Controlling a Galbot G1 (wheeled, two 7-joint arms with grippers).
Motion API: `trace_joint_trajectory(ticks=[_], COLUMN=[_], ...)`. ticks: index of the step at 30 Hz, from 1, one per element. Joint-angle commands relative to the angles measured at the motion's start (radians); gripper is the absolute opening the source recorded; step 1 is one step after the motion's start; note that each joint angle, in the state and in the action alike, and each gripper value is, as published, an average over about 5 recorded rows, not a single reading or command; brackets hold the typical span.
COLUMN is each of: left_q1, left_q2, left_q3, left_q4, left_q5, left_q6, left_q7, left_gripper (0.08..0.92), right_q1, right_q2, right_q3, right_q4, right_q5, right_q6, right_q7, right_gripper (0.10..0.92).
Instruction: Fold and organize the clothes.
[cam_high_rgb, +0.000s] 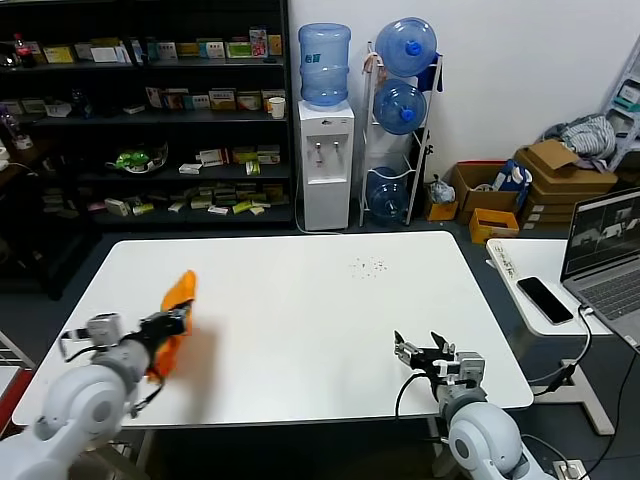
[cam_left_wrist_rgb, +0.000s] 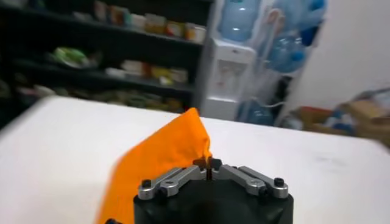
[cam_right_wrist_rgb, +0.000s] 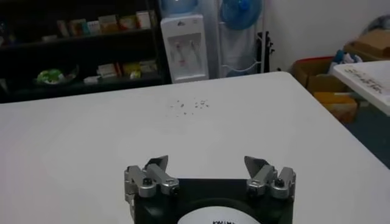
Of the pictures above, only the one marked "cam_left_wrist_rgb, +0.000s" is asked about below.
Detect orange T-shirt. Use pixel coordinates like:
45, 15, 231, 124
94, 107, 213, 224

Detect black shelf unit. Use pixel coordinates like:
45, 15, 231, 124
0, 0, 214, 128

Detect green snack bag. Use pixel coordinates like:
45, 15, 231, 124
53, 47, 89, 68

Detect upright blue water bottle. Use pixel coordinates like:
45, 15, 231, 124
218, 0, 262, 43

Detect red-rimmed cardboard box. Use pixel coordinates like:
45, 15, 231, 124
282, 105, 335, 131

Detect stacked brown cardboard boxes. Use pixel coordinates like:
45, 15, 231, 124
338, 99, 390, 144

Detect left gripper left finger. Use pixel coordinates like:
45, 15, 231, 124
137, 157, 208, 201

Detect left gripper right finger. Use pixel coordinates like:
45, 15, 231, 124
208, 157, 289, 199

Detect white water dispenser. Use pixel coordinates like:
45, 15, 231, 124
199, 38, 257, 121

